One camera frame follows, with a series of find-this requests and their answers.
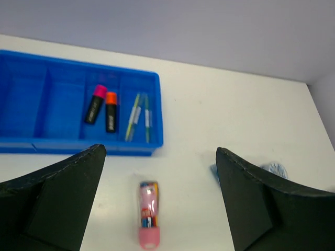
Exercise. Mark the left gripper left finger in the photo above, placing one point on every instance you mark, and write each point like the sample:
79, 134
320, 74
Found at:
49, 209

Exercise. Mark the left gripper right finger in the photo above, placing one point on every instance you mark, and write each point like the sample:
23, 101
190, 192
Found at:
268, 212

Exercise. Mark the blue slime jar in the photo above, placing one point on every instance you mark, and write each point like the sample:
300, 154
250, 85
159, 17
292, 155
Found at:
214, 171
275, 168

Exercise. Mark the pink crayon tube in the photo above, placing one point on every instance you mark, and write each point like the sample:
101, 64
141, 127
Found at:
149, 230

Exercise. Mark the yellow thin pen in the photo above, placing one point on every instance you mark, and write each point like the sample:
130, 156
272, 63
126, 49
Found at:
131, 118

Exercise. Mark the orange black highlighter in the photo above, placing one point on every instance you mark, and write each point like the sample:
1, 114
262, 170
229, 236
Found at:
111, 112

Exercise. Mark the pink black highlighter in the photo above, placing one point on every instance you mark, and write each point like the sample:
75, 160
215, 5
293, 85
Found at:
95, 105

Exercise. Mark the green thin pen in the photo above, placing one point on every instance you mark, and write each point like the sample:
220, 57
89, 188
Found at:
147, 115

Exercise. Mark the blue thin pen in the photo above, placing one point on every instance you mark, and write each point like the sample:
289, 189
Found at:
138, 110

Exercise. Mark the blue slime jar lying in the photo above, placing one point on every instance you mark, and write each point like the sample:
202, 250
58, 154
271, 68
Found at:
214, 171

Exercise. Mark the blue compartment tray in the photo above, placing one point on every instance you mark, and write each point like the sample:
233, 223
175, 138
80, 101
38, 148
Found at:
44, 102

